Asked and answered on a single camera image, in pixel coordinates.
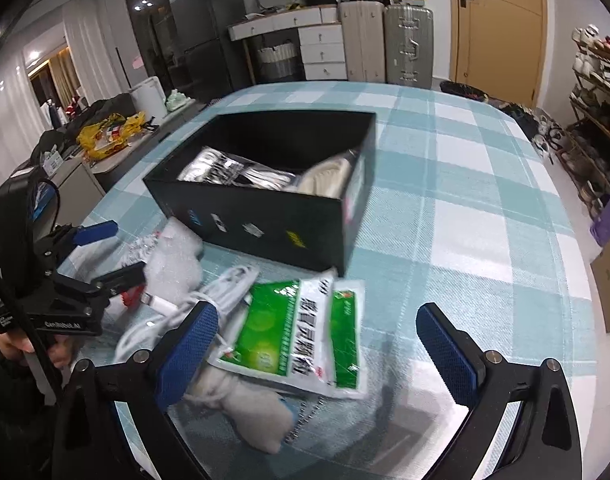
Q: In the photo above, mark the black duffel bag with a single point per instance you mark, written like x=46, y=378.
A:
x=105, y=110

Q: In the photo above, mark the grey side cabinet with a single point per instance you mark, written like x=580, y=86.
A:
x=85, y=180

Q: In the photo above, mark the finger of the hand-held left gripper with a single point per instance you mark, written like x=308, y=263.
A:
x=97, y=232
x=120, y=277

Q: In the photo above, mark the teal plaid bedsheet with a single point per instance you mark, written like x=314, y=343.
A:
x=460, y=210

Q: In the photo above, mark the black cardboard box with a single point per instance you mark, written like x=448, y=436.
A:
x=265, y=220

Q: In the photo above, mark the dark round basket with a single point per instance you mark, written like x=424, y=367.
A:
x=465, y=91

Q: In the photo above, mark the white desk with drawers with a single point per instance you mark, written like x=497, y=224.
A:
x=320, y=45

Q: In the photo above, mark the pile of shoes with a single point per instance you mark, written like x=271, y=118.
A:
x=535, y=127

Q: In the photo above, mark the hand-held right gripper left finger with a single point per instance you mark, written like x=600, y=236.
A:
x=185, y=355

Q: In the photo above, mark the small red item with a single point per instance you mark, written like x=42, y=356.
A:
x=130, y=301

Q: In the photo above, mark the green wipes pack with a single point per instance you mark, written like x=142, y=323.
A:
x=179, y=101

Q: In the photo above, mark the grey and white laundry basket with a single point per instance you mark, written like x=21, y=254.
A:
x=276, y=62

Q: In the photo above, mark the silver foil packet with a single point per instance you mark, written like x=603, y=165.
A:
x=225, y=167

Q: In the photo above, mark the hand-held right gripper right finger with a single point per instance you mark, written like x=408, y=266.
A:
x=445, y=355

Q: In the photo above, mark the silver suitcase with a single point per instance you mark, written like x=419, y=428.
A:
x=409, y=45

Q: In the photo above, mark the green and white packet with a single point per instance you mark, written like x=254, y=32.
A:
x=285, y=330

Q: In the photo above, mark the white plush toy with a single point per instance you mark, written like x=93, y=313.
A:
x=255, y=412

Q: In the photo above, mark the person's left hand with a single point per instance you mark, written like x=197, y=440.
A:
x=7, y=346

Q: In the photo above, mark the person's left forearm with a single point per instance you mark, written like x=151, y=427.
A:
x=15, y=420

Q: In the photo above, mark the wooden shoe rack with shoes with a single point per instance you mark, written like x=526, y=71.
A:
x=600, y=110

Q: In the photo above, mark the beige suitcase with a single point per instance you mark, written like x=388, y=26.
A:
x=361, y=42

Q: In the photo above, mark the white fluffy sock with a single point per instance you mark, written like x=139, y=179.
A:
x=172, y=260

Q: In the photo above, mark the yellow wooden door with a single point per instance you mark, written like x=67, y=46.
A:
x=500, y=35

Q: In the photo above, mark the white appliance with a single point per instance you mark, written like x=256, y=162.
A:
x=149, y=97

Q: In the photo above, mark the grey refrigerator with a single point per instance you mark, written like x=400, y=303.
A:
x=205, y=25

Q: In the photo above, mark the yellow plastic bag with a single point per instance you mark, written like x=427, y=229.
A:
x=107, y=137

